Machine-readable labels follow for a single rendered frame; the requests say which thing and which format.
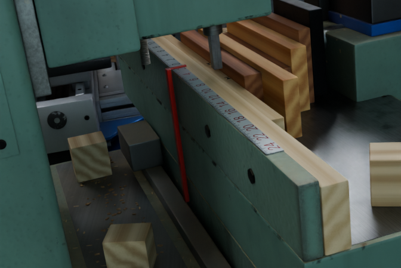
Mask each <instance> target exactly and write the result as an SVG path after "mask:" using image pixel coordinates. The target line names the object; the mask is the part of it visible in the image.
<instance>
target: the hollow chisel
mask: <svg viewBox="0 0 401 268"><path fill-rule="evenodd" d="M208 43H209V53H210V59H211V68H213V69H214V70H217V69H222V68H223V65H222V59H221V49H220V39H219V35H215V36H208Z"/></svg>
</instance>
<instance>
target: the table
mask: <svg viewBox="0 0 401 268"><path fill-rule="evenodd" d="M118 58H119V64H120V68H121V75H122V82H123V86H124V92H125V94H126V95H127V96H128V98H129V99H130V100H131V102H132V103H133V105H134V106H135V107H136V108H137V110H138V111H139V112H140V113H141V115H142V116H143V118H144V119H145V120H146V121H147V122H148V123H149V125H150V126H151V127H152V129H153V130H154V132H155V133H156V134H157V135H158V137H159V138H160V140H161V142H162V143H163V144H164V146H165V147H166V148H167V149H168V151H169V152H170V154H172V156H173V157H174V159H175V160H176V161H177V163H178V156H177V149H176V144H175V136H174V128H173V123H172V116H171V112H170V111H169V110H168V109H167V108H166V107H165V106H164V105H163V103H162V102H161V101H160V100H159V99H158V98H157V97H156V96H155V95H154V94H153V92H152V91H151V90H150V89H149V88H148V86H147V85H146V84H145V83H144V82H143V81H142V80H141V79H140V78H139V77H138V75H137V74H136V73H135V72H134V71H133V70H132V69H131V68H130V67H129V65H128V64H127V63H126V62H125V61H124V60H123V58H122V57H121V56H120V55H118ZM178 123H179V122H178ZM179 127H180V135H181V144H182V148H183V156H184V164H185V169H186V175H187V176H188V178H189V179H190V180H191V181H192V183H193V184H194V185H195V187H196V188H197V189H198V191H199V192H200V193H201V195H202V196H203V197H204V198H205V200H206V201H207V203H208V204H209V205H210V207H211V208H212V209H213V210H214V212H215V213H216V215H217V216H218V217H219V219H220V220H221V221H222V222H223V224H224V225H225V226H226V228H227V229H228V230H229V232H230V233H231V234H232V236H233V237H234V238H235V240H236V241H237V242H238V244H239V245H240V246H241V248H242V249H243V250H244V252H245V253H246V254H247V256H248V257H249V258H250V260H251V261H252V262H253V264H254V265H255V266H256V268H401V207H372V206H371V185H370V168H369V144H370V143H390V142H401V100H399V99H398V98H395V97H393V96H391V95H386V97H377V98H372V99H369V100H364V101H353V100H352V99H350V98H348V97H346V96H344V95H342V94H341V93H339V92H337V91H335V90H333V89H332V88H330V87H328V86H327V94H326V95H322V96H318V97H314V103H310V110H306V111H302V112H301V127H302V137H298V138H295V139H296V140H297V141H299V142H300V143H301V144H302V145H304V146H305V147H306V148H308V149H309V150H310V151H312V152H313V153H314V154H315V155H317V156H318V157H320V159H322V160H323V161H325V162H326V163H327V164H328V165H330V166H331V167H332V168H333V169H335V170H336V171H338V172H339V173H340V174H341V175H343V176H344V177H345V178H346V179H347V180H348V186H349V198H350V223H351V248H350V249H347V250H344V251H340V252H336V253H334V254H330V255H323V257H320V258H317V259H314V260H310V261H302V259H300V258H299V256H298V255H297V254H296V253H295V252H294V250H293V249H292V248H291V247H290V246H289V245H288V244H287V243H286V242H285V240H284V239H283V238H282V237H281V236H280V234H278V232H277V231H275V229H274V228H273V227H272V226H271V225H270V223H269V222H268V221H267V220H266V219H265V218H264V217H263V216H262V215H261V214H260V212H259V211H258V210H257V209H256V208H255V207H254V206H253V204H251V202H250V201H249V200H248V199H247V198H246V196H245V195H244V194H243V193H242V192H241V191H240V190H239V189H238V188H237V187H236V185H235V184H234V183H233V182H232V181H231V179H229V178H228V176H226V174H225V173H224V172H223V171H222V170H221V168H220V167H219V166H218V165H217V164H216V163H215V162H214V161H213V160H212V159H211V157H210V156H209V155H208V154H207V153H206V151H204V150H203V148H202V147H201V146H200V145H199V144H198V143H197V141H196V140H195V139H194V138H193V137H192V136H191V135H190V134H189V133H188V132H187V130H186V129H185V128H184V127H183V126H182V125H181V124H180V123H179Z"/></svg>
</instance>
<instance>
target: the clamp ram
mask: <svg viewBox="0 0 401 268"><path fill-rule="evenodd" d="M273 8H274V13H275V14H277V15H279V16H282V17H284V18H286V19H289V20H292V21H294V22H296V23H299V24H301V25H303V26H306V27H309V28H310V39H311V57H312V67H313V85H314V96H315V97H318V96H322V95H326V94H327V84H326V63H325V50H326V34H325V33H326V32H327V31H330V30H335V29H341V28H345V26H344V25H342V24H336V25H332V26H327V27H324V26H323V12H322V8H320V7H317V6H314V5H311V4H308V3H305V2H302V1H299V0H273Z"/></svg>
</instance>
